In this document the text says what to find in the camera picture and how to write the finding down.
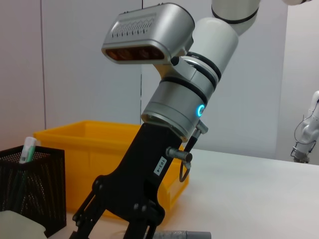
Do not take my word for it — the black mesh pen holder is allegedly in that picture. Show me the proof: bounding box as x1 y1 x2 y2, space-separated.
0 145 67 239

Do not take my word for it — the yellow plastic bin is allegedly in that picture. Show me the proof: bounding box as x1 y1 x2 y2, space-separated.
33 120 190 220

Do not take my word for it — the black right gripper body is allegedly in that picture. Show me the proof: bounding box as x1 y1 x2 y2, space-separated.
92 123 186 226

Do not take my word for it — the green utility knife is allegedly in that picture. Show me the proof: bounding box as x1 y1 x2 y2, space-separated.
19 136 41 164

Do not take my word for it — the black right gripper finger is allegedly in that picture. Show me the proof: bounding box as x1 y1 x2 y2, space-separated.
123 216 160 239
69 189 107 239

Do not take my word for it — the green glass fruit plate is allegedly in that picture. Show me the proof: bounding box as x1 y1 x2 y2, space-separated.
0 210 47 239

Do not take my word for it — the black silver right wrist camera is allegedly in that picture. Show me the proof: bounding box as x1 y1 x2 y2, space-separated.
101 2 195 65

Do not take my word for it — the right gripper cable with plugs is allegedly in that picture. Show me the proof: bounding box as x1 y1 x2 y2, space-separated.
165 119 209 184

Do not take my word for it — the grey pen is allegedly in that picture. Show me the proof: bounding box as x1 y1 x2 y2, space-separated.
152 230 212 239

